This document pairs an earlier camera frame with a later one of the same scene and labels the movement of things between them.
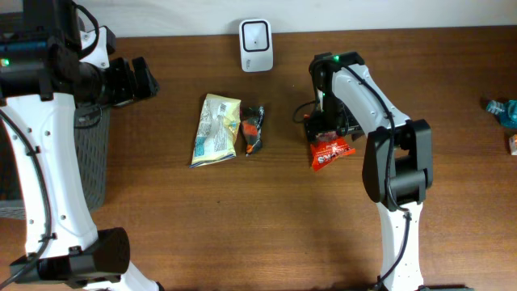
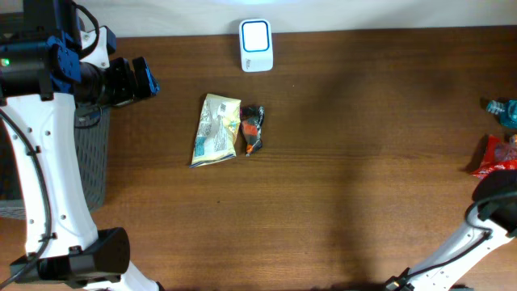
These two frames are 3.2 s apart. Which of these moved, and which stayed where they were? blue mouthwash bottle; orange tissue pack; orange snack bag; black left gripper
Moved: orange snack bag
Stayed: blue mouthwash bottle; black left gripper; orange tissue pack
